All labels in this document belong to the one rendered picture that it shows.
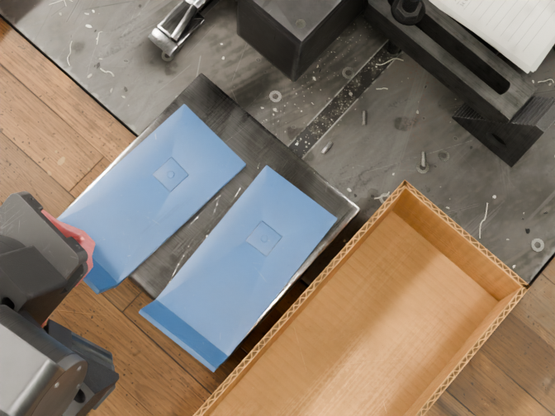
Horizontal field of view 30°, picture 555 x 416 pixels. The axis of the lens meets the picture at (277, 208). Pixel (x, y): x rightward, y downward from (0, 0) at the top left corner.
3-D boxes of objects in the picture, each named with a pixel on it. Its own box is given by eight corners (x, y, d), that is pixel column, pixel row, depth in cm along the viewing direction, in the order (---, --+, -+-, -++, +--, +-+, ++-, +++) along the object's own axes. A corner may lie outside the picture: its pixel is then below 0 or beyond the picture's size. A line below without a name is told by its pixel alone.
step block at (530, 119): (451, 117, 85) (476, 77, 77) (472, 92, 86) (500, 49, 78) (511, 167, 85) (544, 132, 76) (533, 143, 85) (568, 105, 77)
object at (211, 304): (140, 318, 78) (138, 312, 75) (266, 166, 82) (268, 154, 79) (213, 375, 77) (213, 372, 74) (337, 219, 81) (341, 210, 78)
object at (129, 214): (39, 236, 79) (31, 227, 76) (184, 105, 82) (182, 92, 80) (101, 300, 78) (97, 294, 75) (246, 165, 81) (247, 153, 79)
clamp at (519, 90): (348, 35, 87) (364, -20, 77) (374, 8, 88) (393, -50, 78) (486, 150, 85) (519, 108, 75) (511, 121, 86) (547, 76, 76)
